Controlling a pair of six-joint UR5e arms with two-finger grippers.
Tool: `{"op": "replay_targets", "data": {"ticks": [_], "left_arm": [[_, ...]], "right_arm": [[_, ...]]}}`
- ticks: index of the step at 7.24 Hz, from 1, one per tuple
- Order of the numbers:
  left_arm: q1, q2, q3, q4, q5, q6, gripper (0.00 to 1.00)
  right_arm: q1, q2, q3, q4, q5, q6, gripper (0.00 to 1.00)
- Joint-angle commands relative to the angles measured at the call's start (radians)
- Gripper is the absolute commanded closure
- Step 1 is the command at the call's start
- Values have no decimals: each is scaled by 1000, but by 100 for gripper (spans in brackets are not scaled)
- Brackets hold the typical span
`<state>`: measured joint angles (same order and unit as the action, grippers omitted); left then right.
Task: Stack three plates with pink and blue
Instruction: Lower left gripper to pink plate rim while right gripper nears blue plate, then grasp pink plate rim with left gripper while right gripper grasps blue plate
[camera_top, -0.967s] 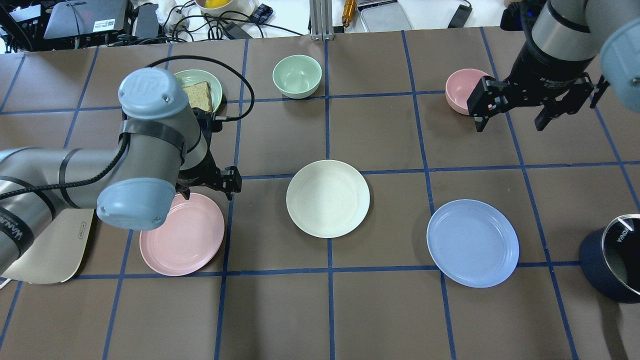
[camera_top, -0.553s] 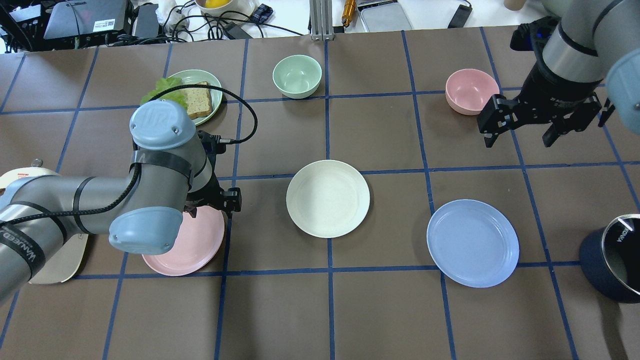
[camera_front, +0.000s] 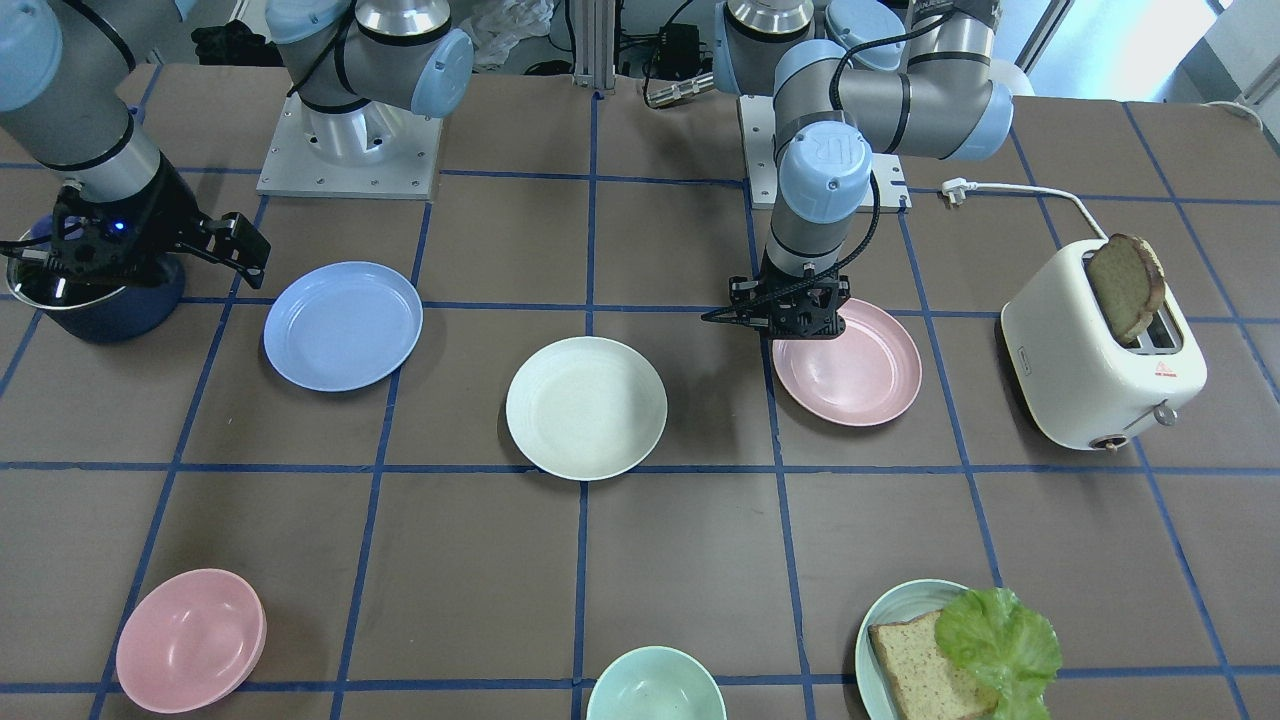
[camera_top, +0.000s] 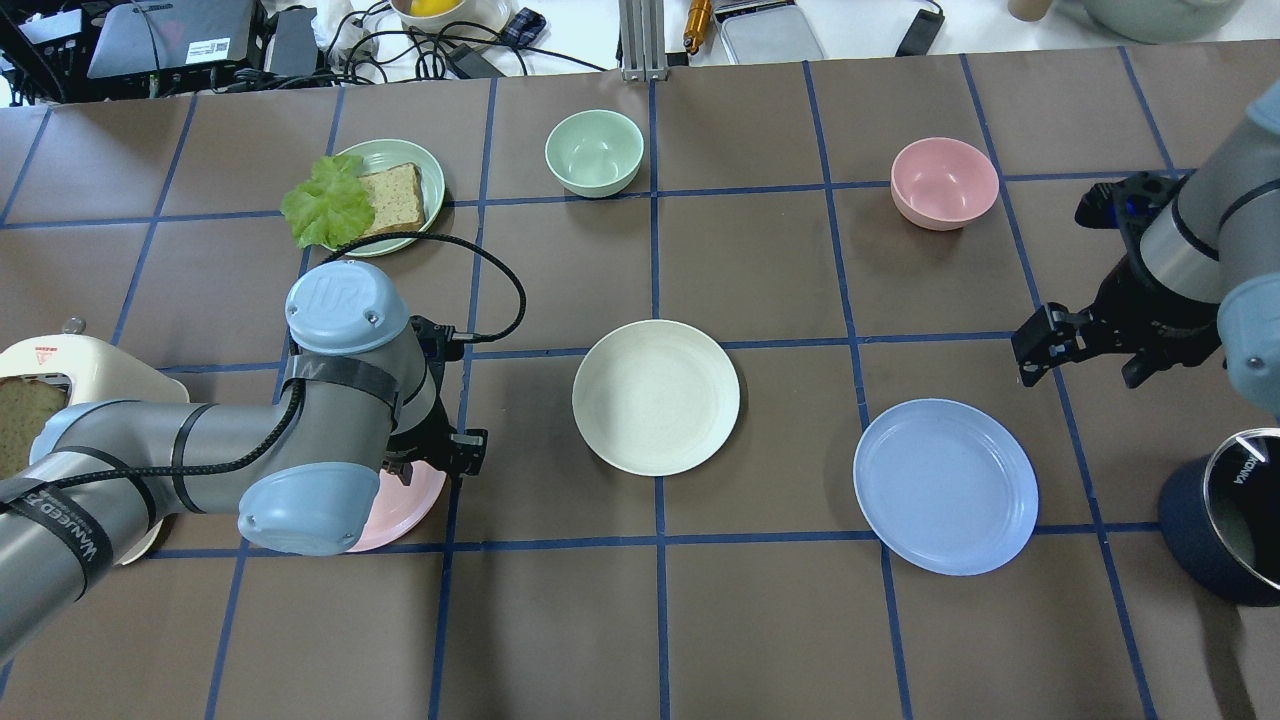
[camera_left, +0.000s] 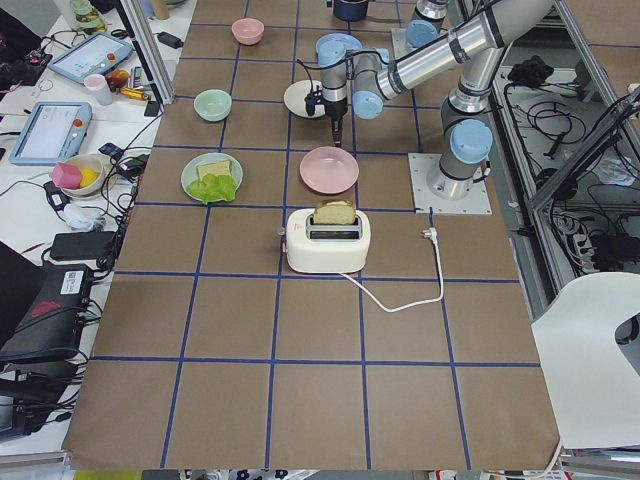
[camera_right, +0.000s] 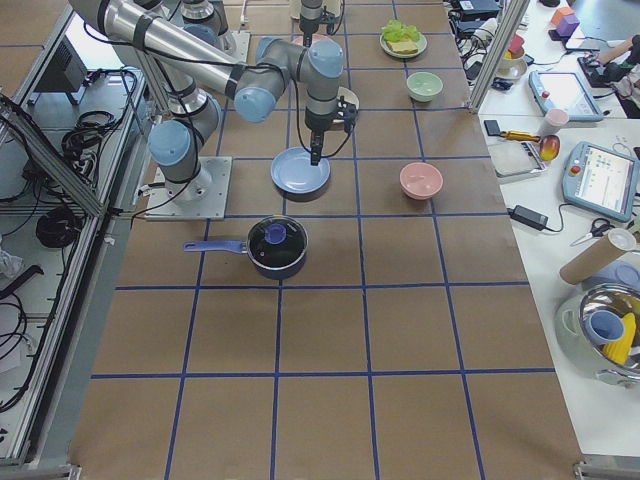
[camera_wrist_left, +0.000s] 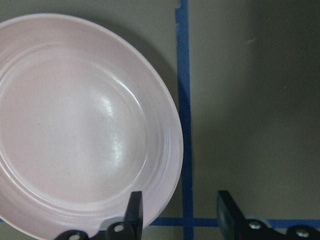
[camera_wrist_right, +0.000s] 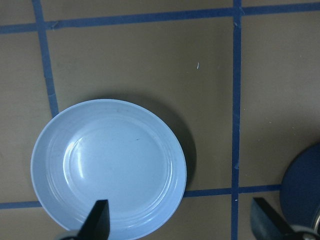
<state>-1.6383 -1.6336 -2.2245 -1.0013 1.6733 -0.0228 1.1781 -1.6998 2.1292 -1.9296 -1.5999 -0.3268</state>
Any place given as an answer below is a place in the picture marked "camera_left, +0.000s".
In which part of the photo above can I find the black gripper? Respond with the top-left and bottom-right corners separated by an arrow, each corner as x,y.
304,86 -> 348,147

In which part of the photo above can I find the pink plate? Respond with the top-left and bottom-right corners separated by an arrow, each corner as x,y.
299,146 -> 359,195

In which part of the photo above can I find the blue plate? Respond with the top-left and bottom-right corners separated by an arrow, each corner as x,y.
315,33 -> 362,55

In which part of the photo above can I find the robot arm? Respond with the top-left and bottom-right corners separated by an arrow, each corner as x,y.
406,0 -> 449,49
304,0 -> 553,146

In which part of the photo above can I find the white plate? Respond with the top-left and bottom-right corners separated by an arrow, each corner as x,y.
283,80 -> 325,119

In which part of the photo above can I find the bread slice in toaster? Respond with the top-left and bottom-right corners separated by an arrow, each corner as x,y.
313,199 -> 356,225

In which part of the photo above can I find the white toaster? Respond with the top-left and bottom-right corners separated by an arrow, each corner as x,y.
283,208 -> 371,274

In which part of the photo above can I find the bread slice on plate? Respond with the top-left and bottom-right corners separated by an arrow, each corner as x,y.
196,160 -> 232,181

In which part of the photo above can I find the green bowl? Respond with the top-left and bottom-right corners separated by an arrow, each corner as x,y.
193,89 -> 232,122

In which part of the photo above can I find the pink bowl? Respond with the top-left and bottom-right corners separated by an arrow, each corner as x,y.
231,17 -> 265,46

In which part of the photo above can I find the green lettuce leaf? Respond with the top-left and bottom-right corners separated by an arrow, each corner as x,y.
186,174 -> 237,204

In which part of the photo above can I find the light green plate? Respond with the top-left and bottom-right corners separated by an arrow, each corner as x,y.
181,153 -> 243,200

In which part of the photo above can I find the black power adapter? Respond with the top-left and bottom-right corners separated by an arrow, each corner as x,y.
156,32 -> 184,49

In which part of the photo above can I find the pink cup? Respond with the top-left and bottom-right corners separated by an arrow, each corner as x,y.
83,74 -> 113,106

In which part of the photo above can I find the teach pendant tablet far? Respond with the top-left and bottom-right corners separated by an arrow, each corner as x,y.
48,32 -> 134,84

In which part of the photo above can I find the teach pendant tablet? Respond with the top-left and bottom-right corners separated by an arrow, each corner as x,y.
48,32 -> 134,84
9,102 -> 92,166

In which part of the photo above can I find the beige bowl with toys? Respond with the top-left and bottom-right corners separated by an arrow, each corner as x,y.
51,154 -> 108,198

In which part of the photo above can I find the teach pendant tablet near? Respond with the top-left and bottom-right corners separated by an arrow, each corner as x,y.
9,102 -> 92,166

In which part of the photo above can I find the white chair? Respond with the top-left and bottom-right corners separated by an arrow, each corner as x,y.
532,272 -> 639,449

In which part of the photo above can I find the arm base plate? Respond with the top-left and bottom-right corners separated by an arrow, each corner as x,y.
408,153 -> 492,216
391,28 -> 415,60

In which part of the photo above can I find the white toaster power cable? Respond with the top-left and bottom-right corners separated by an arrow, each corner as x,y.
337,226 -> 446,314

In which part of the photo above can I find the aluminium frame post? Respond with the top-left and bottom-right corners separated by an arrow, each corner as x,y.
115,0 -> 175,106

